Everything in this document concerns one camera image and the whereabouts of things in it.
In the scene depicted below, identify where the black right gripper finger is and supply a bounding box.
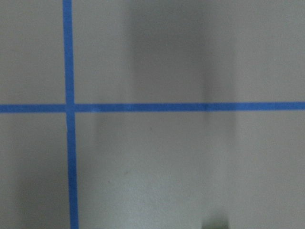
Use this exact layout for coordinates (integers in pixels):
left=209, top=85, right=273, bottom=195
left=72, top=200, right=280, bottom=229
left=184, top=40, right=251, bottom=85
left=201, top=219, right=229, bottom=229

